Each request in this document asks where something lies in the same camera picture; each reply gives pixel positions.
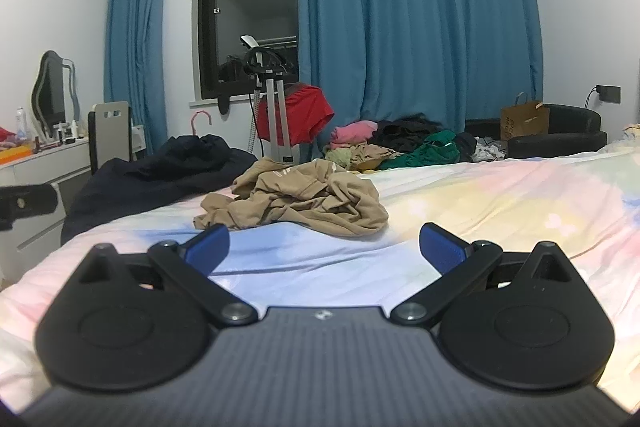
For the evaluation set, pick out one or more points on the narrow blue curtain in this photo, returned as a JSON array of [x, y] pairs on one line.
[[135, 32]]

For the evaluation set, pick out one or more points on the red garment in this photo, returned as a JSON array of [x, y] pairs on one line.
[[305, 112]]

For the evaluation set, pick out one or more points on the grey chair back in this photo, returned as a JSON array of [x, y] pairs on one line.
[[112, 132]]

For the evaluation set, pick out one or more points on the dark navy blanket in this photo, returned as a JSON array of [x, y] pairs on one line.
[[150, 177]]

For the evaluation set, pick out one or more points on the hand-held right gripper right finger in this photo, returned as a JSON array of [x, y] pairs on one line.
[[440, 249]]

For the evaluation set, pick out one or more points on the wide blue curtain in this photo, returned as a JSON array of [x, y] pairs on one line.
[[410, 7]]

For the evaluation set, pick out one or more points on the garment steamer stand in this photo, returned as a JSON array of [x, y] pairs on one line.
[[272, 107]]

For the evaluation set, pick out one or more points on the pink garment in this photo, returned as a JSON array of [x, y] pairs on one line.
[[352, 132]]

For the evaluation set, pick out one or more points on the green garment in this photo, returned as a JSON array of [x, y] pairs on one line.
[[430, 154]]

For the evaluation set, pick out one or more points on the black armchair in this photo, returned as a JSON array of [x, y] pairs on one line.
[[570, 127]]

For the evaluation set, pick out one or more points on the yellow-green garment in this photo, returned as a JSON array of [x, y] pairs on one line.
[[337, 156]]

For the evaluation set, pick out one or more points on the pink hanger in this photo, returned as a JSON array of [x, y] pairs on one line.
[[199, 112]]

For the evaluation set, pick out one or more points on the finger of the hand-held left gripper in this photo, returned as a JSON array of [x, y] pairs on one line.
[[25, 203]]

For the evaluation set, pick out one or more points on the small red cloth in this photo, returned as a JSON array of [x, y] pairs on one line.
[[6, 134]]

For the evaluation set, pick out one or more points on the brown paper bag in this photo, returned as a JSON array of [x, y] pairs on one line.
[[525, 122]]

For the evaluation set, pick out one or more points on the clear water bottle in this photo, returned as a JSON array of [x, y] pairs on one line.
[[20, 124]]

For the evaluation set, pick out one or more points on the white clothes heap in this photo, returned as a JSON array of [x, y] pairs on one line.
[[487, 149]]

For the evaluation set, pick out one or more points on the tan shirt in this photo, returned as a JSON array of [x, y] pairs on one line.
[[310, 202]]

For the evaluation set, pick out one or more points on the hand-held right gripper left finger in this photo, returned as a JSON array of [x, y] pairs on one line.
[[207, 247]]

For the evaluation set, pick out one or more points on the black wall socket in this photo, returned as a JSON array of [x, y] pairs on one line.
[[607, 94]]

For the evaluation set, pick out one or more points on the small white bottle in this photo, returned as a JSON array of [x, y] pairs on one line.
[[74, 130]]

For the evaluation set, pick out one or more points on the orange box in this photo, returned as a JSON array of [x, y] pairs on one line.
[[15, 153]]

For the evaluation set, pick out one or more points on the wavy framed mirror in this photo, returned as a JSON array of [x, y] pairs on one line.
[[50, 92]]

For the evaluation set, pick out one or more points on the white dresser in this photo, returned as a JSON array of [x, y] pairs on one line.
[[45, 167]]

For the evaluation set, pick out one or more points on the crumpled khaki garment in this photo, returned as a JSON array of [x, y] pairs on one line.
[[370, 154]]

